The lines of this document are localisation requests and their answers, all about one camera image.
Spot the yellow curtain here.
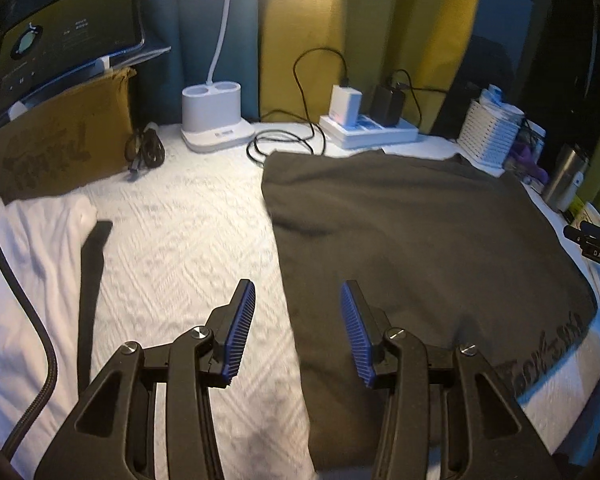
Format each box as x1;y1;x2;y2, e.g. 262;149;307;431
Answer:
259;0;479;133

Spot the white perforated plastic basket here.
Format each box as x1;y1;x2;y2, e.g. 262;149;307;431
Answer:
457;84;524;168

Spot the white charger plug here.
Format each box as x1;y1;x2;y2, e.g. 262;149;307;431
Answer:
328;84;363;128

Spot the white tablet stand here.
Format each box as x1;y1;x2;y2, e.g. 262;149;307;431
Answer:
7;55;110;122

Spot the white desk lamp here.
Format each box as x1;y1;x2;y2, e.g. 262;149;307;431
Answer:
181;0;256;154

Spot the white pillow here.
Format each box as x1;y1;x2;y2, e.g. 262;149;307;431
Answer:
0;194;97;476

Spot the brown cardboard box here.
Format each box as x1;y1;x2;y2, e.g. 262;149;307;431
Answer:
0;67;135;203

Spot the stainless steel tumbler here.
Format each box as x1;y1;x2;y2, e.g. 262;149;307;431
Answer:
542;145;588;212

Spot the tablet with dark screen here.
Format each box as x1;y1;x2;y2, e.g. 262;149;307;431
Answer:
0;0;144;116

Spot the black charger plug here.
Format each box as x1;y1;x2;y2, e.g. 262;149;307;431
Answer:
368;84;405;128

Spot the coiled black cable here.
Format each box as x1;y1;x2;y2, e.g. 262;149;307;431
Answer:
244;48;350;166

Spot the purple cloth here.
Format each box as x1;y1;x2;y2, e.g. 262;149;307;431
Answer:
508;141;550;184

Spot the white power strip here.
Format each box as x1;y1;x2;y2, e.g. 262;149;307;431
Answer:
318;115;419;150

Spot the thick black braided cable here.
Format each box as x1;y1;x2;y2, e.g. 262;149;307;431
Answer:
0;19;60;461

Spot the dark brown t-shirt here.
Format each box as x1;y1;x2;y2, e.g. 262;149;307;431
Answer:
262;151;597;471

